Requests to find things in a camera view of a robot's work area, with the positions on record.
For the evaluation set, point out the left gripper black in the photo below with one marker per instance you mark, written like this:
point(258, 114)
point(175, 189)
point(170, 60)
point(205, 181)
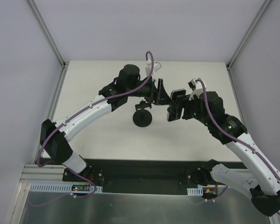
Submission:
point(156, 91)

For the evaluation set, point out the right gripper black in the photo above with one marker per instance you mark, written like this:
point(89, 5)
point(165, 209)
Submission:
point(185, 108)

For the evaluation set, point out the black smartphone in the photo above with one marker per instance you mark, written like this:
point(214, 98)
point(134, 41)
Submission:
point(175, 109)

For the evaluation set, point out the black phone stand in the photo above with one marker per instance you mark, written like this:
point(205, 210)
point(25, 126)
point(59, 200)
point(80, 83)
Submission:
point(142, 117)

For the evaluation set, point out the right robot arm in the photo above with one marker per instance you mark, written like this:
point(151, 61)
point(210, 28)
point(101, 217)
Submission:
point(263, 186)

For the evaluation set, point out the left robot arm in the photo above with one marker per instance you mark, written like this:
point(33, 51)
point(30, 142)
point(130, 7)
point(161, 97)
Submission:
point(55, 136)

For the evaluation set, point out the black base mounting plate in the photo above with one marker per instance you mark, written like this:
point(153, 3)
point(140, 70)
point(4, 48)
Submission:
point(148, 177)

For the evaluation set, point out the right white cable duct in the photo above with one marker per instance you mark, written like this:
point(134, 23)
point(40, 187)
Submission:
point(195, 191)

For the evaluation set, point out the white cable duct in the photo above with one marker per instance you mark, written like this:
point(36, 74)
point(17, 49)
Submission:
point(64, 188)
point(195, 191)

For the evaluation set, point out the left aluminium frame post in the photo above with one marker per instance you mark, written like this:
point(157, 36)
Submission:
point(45, 31)

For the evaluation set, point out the aluminium frame post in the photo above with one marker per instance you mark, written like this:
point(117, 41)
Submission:
point(244, 40)
point(45, 31)

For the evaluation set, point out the right aluminium frame post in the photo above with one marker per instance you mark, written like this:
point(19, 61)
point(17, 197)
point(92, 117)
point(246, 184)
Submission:
point(244, 40)

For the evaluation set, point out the aluminium rail profile front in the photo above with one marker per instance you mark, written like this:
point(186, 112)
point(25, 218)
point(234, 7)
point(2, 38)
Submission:
point(46, 174)

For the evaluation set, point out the left white cable duct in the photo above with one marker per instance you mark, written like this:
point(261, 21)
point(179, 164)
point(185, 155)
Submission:
point(64, 188)

